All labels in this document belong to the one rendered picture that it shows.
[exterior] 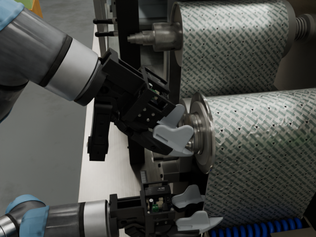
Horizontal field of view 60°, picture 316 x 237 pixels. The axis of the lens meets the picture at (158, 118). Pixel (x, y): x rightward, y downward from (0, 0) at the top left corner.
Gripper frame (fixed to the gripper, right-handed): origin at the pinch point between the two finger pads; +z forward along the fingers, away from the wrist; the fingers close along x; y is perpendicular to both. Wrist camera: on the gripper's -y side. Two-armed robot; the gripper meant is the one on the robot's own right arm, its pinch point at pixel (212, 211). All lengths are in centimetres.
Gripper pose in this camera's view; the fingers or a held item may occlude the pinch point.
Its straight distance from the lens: 59.1
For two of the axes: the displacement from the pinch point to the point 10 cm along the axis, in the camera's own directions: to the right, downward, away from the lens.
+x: -1.5, -6.0, 7.8
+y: 0.0, -7.9, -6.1
